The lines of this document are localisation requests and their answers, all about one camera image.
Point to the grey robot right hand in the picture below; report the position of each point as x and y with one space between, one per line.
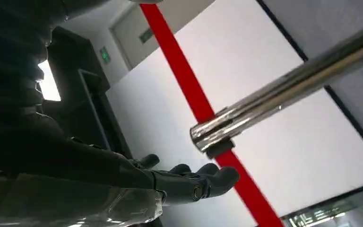
75 163

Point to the red barrier belt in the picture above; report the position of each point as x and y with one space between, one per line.
181 69

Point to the green exit sign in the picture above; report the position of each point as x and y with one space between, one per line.
145 35

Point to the grey door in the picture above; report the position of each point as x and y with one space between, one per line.
169 18

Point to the green wall sign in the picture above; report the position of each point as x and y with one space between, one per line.
105 55

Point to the chrome stanchion post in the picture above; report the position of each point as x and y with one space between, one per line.
263 106

